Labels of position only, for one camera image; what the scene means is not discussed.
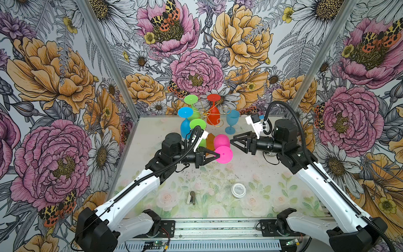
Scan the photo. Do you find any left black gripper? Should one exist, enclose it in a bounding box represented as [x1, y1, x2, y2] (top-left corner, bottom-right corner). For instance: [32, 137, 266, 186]
[173, 144, 220, 168]

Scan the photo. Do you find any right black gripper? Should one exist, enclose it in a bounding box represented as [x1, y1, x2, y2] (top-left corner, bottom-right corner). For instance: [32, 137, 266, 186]
[230, 131, 285, 155]

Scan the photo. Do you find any magenta wine glass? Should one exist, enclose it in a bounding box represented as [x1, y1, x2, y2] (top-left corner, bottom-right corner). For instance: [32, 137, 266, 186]
[214, 134, 234, 164]

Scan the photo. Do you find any light blue wine glass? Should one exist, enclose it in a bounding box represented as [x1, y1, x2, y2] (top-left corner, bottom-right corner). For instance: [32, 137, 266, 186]
[225, 110, 240, 135]

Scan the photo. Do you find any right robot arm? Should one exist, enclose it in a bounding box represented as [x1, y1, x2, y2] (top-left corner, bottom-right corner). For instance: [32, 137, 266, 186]
[230, 101, 396, 252]

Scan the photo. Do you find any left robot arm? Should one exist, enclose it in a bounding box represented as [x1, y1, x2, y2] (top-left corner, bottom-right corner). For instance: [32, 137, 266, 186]
[72, 126, 220, 252]

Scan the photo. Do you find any orange wooden rack base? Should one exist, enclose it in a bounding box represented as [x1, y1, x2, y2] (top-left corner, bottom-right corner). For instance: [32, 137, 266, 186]
[206, 133, 215, 151]

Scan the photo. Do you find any front green wine glass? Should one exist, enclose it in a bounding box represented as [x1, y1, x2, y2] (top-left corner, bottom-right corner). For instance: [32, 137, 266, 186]
[189, 118, 208, 149]

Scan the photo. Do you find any green wine glass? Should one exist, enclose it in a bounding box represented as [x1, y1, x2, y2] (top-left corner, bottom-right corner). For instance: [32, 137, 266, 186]
[189, 118, 208, 149]
[184, 94, 200, 121]

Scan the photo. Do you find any red wine glass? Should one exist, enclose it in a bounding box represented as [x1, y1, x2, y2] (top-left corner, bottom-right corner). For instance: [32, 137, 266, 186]
[207, 94, 221, 126]

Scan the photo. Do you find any cyan wine glass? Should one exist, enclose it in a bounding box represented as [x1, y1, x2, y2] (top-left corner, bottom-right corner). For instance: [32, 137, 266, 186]
[178, 107, 193, 139]

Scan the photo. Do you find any back green wine glass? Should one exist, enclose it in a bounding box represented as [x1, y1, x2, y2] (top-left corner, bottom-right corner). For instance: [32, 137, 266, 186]
[184, 94, 200, 121]

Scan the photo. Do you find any small grey key fob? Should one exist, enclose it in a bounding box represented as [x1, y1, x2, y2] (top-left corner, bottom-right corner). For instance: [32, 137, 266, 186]
[186, 191, 196, 205]

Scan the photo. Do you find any white round jar lid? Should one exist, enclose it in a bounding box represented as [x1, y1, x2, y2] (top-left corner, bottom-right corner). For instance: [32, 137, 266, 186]
[231, 183, 247, 198]

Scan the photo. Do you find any gold wire glass rack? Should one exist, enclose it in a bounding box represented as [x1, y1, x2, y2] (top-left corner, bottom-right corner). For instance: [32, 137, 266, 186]
[190, 105, 225, 130]

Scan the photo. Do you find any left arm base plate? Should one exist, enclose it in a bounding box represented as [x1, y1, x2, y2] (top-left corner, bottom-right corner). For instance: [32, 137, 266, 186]
[136, 220, 176, 238]

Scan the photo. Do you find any aluminium front rail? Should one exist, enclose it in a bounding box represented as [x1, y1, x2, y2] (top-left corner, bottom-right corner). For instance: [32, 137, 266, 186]
[113, 218, 314, 252]

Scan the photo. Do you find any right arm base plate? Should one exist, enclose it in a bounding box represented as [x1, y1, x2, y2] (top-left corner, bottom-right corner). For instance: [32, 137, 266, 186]
[255, 219, 305, 237]

